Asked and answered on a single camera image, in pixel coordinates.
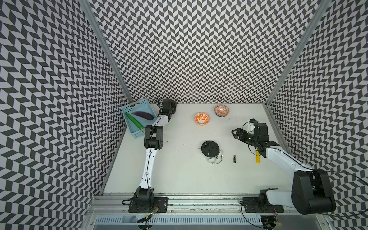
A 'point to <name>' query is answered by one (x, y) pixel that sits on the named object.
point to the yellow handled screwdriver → (258, 158)
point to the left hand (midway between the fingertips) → (176, 100)
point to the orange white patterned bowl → (202, 119)
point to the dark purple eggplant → (143, 115)
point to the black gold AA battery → (234, 159)
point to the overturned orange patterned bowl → (222, 110)
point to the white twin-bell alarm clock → (211, 150)
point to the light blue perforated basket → (137, 116)
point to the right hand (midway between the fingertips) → (235, 135)
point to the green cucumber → (138, 124)
